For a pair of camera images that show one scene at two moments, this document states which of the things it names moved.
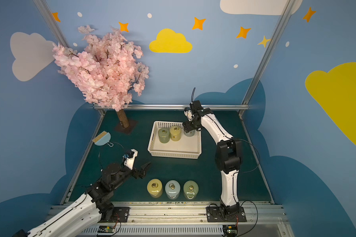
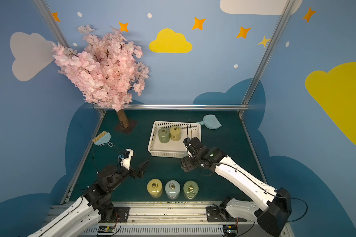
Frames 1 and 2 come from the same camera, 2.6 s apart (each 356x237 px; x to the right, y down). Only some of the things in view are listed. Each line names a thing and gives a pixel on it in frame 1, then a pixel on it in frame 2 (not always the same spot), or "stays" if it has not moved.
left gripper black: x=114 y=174 stays
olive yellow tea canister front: x=155 y=187 stays
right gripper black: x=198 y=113 to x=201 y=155
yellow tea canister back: x=175 y=133 stays
